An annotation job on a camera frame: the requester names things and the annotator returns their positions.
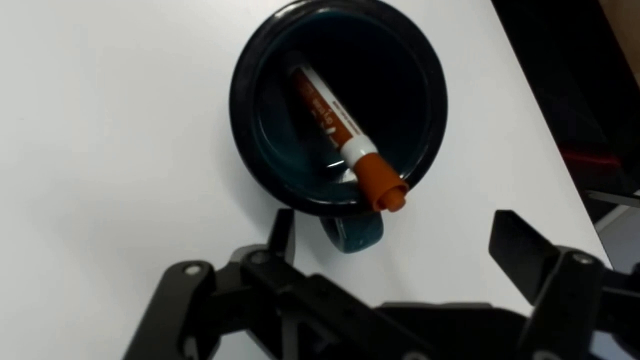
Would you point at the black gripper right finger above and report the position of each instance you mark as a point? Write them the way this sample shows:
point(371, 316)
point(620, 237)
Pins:
point(532, 261)

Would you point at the dark speckled mug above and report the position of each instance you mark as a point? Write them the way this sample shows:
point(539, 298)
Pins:
point(332, 101)

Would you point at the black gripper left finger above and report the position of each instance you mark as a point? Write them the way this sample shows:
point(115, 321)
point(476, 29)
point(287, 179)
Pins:
point(267, 292)

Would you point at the orange brown whiteboard marker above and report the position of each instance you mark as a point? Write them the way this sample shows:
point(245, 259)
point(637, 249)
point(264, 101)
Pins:
point(341, 131)

